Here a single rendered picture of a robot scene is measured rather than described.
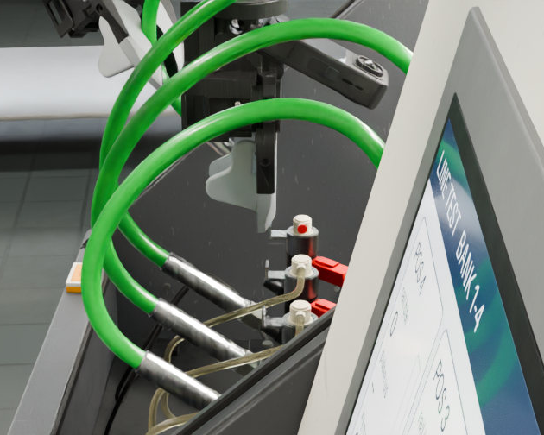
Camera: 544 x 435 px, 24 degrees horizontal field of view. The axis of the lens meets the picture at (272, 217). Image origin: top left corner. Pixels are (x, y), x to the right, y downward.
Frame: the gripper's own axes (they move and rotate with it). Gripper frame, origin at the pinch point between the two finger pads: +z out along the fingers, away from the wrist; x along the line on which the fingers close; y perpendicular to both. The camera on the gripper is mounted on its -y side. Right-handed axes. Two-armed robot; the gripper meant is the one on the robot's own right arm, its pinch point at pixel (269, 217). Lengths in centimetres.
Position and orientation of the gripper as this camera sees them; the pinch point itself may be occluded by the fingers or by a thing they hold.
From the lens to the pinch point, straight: 110.1
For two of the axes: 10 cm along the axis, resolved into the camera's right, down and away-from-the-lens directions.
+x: -0.3, 4.1, -9.1
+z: 0.0, 9.1, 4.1
